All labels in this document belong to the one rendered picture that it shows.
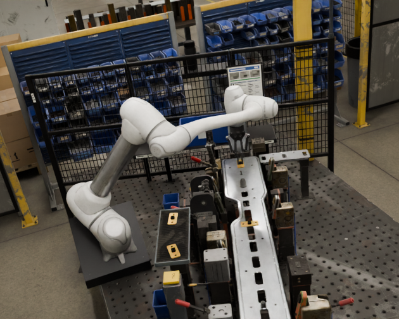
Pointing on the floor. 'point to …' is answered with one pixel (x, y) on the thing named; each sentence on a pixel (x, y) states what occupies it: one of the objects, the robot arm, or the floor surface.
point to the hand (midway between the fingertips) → (239, 157)
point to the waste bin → (352, 45)
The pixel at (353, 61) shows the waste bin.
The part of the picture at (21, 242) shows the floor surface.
